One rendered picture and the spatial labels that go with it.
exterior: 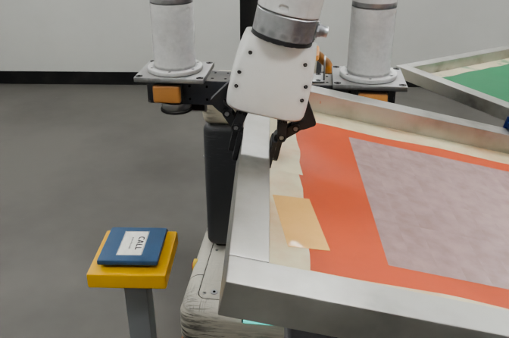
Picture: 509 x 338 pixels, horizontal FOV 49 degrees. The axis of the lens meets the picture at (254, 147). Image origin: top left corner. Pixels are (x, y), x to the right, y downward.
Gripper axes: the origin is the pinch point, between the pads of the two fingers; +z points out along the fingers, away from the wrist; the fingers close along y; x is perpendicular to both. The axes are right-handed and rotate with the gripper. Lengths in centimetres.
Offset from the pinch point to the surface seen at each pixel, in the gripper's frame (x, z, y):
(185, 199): -190, 127, 14
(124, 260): -7.1, 28.1, 15.6
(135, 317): -9.9, 42.4, 12.4
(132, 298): -9.9, 38.3, 13.6
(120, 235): -14.2, 28.6, 18.0
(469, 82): -105, 11, -70
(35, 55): -380, 137, 166
